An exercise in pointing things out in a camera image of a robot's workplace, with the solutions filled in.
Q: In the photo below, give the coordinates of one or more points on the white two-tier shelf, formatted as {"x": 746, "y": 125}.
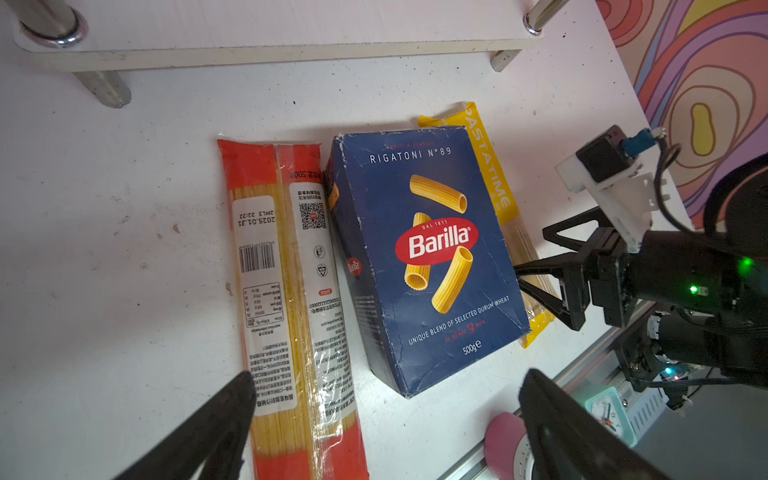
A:
{"x": 96, "y": 41}

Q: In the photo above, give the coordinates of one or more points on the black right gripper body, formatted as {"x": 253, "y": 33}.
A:
{"x": 597, "y": 275}

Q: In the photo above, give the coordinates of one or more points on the teal alarm clock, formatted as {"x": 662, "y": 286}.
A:
{"x": 604, "y": 404}

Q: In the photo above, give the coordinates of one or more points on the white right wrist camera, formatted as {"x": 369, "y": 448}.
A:
{"x": 610, "y": 167}

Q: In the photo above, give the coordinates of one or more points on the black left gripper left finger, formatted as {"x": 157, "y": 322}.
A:
{"x": 209, "y": 444}

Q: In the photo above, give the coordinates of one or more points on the yellow Pastatime spaghetti bag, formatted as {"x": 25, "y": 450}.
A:
{"x": 517, "y": 238}

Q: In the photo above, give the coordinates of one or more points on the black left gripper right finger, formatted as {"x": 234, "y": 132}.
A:
{"x": 567, "y": 443}

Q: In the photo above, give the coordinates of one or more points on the blue Barilla rigatoni box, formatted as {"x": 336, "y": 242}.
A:
{"x": 432, "y": 283}

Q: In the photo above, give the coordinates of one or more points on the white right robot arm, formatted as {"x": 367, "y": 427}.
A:
{"x": 693, "y": 312}

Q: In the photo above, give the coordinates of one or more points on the red spaghetti bag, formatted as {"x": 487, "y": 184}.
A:
{"x": 305, "y": 424}

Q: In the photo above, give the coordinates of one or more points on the round black white speaker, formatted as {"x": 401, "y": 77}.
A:
{"x": 507, "y": 449}

